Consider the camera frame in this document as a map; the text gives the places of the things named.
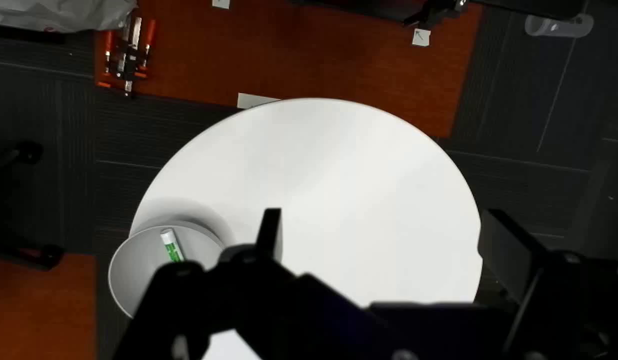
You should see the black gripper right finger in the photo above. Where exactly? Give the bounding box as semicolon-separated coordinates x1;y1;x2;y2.
482;207;549;299

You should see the grey round bowl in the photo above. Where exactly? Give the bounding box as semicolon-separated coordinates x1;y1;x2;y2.
107;221;226;318

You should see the green marker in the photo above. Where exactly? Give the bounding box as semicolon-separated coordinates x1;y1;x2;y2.
159;227;183;261

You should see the round white table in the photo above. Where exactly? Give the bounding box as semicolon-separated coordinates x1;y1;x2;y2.
122;97;482;360

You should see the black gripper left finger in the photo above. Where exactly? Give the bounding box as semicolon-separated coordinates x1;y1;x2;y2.
255;207;282;259

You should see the orange handled clamp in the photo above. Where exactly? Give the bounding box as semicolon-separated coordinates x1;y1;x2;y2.
119;15;155;97
98;29;133;96

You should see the white paper scrap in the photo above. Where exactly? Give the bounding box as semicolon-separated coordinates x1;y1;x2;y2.
412;28;432;47

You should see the white plastic bag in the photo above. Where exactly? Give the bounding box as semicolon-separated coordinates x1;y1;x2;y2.
0;0;138;33

